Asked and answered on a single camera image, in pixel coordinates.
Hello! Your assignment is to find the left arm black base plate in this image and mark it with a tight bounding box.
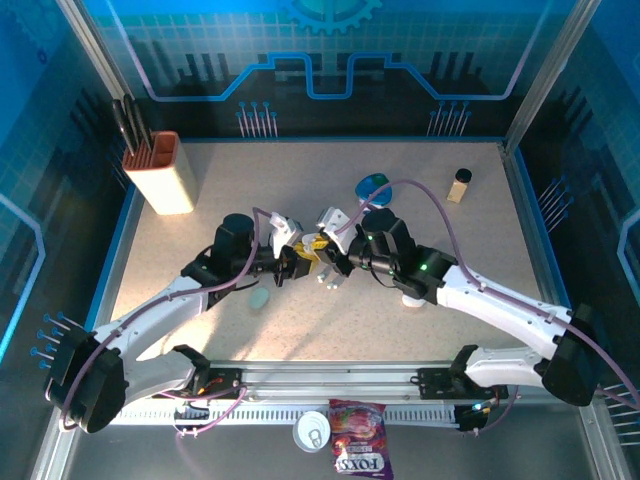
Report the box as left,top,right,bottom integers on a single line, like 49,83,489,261
151,362,249,401

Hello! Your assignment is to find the white pull-tab can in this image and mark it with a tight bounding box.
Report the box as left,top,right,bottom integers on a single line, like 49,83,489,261
292,409,332,454

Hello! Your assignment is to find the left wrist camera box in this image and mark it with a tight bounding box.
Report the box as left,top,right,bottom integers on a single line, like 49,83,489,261
267,212,304,249

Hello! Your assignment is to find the aluminium mounting rail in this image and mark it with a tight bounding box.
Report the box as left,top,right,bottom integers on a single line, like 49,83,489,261
119,360,599,401

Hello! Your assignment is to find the black handled knife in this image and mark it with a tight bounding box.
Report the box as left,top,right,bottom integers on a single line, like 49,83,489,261
110,98,136,154
122,93,146,151
130,102,154,150

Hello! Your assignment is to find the small bottle black cap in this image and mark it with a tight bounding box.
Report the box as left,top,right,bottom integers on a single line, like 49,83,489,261
446,168,473,204

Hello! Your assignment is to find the white slotted cable duct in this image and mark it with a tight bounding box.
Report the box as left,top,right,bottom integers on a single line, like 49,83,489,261
114,402,460,427

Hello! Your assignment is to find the aluminium frame post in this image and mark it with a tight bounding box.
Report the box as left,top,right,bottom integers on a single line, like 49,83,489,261
54,0,132,109
502,0,604,151

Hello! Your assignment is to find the purple candy bag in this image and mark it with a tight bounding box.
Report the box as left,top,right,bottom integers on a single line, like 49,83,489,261
327,398,395,480

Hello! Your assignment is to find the cream knife block orange top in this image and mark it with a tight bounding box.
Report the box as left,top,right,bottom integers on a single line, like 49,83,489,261
122,130,198,216

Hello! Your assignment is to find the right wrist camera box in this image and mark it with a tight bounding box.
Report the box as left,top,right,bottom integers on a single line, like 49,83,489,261
316,207,361,255

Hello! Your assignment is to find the blue lidded plastic cup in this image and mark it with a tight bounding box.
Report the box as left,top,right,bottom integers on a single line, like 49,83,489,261
354,172,394,207

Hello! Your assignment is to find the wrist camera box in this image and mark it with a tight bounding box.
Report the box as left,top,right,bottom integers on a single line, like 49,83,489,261
267,212,304,249
316,207,361,255

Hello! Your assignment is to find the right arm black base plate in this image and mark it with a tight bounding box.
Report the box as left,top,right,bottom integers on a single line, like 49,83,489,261
417,367,509,401

